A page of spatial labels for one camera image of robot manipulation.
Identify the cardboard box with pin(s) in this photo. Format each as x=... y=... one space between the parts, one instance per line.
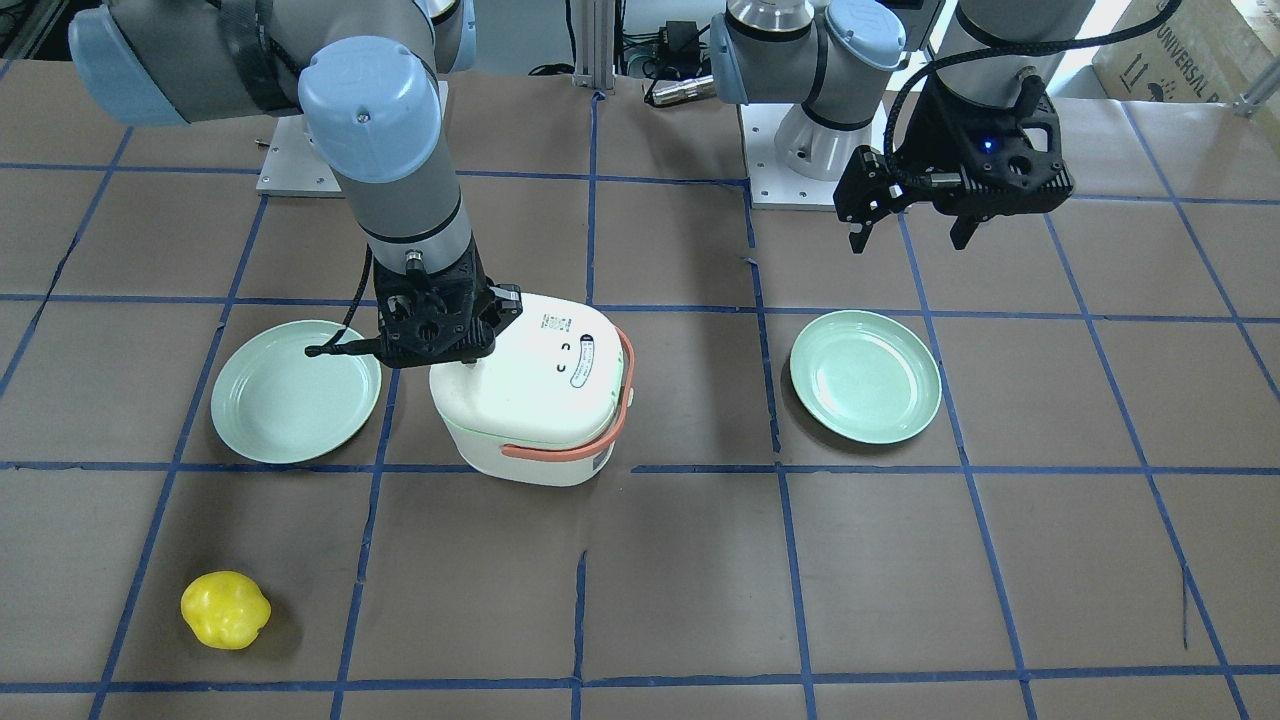
x=1208 y=51

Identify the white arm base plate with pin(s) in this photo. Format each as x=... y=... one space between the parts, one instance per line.
x=290 y=160
x=794 y=161

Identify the white rice cooker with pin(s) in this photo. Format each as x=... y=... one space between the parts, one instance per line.
x=548 y=405

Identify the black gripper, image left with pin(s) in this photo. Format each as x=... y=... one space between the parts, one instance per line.
x=497 y=303

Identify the aluminium frame post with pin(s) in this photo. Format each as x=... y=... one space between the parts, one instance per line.
x=595 y=32

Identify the silver metal connector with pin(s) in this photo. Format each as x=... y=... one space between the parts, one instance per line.
x=681 y=92

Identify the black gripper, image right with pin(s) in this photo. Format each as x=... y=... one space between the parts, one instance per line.
x=931 y=150

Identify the green plate near yellow pepper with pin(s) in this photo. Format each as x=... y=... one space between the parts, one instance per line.
x=271 y=402

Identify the green plate far from pepper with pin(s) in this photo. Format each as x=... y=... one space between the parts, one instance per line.
x=866 y=377

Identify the black power adapter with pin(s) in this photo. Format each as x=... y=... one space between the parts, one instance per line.
x=679 y=42

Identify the yellow bell pepper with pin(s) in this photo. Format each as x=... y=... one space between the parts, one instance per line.
x=225 y=610

